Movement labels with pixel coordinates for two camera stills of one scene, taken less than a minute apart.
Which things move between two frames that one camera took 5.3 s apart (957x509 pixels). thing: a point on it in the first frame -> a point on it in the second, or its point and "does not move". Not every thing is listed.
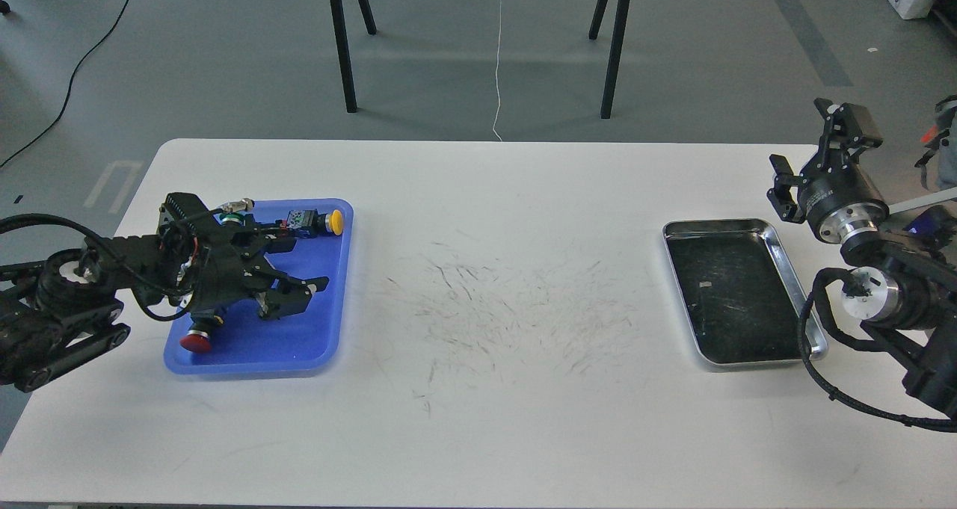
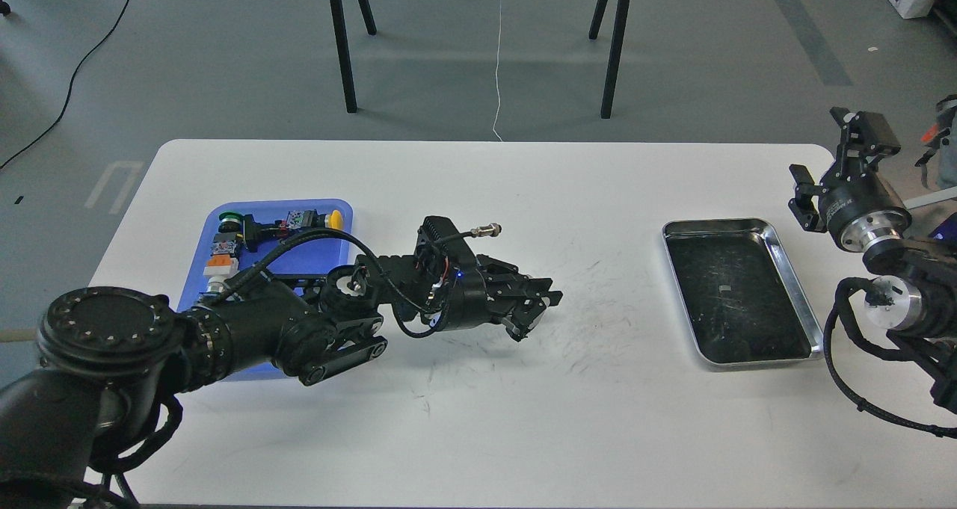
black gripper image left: [231, 269] -> [478, 294]
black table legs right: [622, 6] does not move
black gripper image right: [839, 199] -> [860, 211]
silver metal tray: [740, 295] does not move
